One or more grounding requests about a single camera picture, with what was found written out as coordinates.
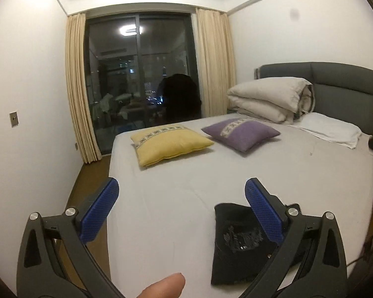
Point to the beige left curtain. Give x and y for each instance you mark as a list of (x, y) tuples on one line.
[(76, 88)]

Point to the yellow cushion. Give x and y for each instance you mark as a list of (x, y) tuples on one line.
[(159, 143)]

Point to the white bed sheet mattress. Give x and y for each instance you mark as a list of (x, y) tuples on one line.
[(164, 220)]

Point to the black chair by window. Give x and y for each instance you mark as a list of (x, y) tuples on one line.
[(180, 98)]

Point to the beige curtain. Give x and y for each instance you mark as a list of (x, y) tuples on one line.
[(76, 88), (216, 62)]

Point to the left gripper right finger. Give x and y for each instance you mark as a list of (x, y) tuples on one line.
[(309, 260)]

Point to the purple cushion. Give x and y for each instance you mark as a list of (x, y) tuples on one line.
[(241, 134)]

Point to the beige right curtain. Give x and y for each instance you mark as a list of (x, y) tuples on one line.
[(216, 62)]

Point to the grey upholstered headboard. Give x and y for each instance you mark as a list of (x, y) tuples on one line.
[(341, 91)]

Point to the wall switch plate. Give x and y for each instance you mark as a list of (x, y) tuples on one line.
[(14, 119)]

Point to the black denim pants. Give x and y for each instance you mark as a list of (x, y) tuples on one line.
[(241, 247)]

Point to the white pillow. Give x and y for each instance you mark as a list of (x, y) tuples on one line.
[(329, 129)]

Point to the folded beige duvet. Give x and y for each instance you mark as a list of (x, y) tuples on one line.
[(276, 99)]

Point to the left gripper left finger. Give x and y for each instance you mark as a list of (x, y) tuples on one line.
[(40, 271)]

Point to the dark glass window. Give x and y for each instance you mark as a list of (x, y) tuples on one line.
[(126, 58)]

